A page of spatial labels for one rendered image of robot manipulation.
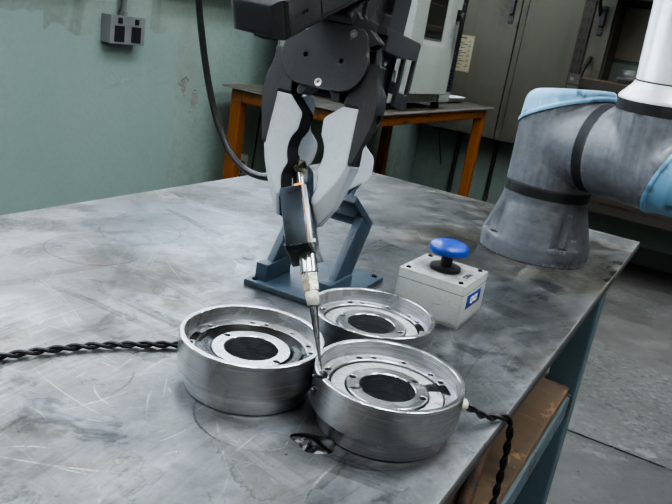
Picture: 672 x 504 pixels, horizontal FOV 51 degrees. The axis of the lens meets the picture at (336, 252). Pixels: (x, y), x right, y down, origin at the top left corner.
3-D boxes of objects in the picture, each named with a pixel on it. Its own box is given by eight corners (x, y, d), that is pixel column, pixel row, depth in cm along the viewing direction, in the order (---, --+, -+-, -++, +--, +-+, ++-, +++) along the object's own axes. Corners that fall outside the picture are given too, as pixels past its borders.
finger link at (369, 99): (377, 169, 51) (394, 44, 50) (368, 168, 50) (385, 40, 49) (321, 162, 53) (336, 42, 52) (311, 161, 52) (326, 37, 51)
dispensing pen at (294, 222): (294, 364, 47) (272, 146, 53) (304, 377, 51) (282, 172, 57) (327, 359, 47) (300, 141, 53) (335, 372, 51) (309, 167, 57)
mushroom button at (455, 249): (452, 298, 70) (462, 250, 69) (415, 285, 72) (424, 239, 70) (466, 288, 74) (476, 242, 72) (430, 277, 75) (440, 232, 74)
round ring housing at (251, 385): (151, 401, 49) (155, 347, 47) (203, 340, 59) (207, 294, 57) (300, 435, 47) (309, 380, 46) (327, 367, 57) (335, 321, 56)
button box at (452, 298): (456, 330, 69) (467, 283, 68) (391, 307, 72) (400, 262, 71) (483, 309, 76) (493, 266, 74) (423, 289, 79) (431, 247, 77)
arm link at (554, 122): (539, 173, 107) (561, 81, 103) (619, 197, 97) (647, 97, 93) (487, 173, 99) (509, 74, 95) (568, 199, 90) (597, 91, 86)
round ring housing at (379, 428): (318, 466, 44) (328, 408, 43) (298, 383, 54) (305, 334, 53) (475, 471, 47) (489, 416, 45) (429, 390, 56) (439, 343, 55)
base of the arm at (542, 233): (497, 228, 111) (512, 166, 109) (595, 255, 105) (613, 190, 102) (464, 245, 99) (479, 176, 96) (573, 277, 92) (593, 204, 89)
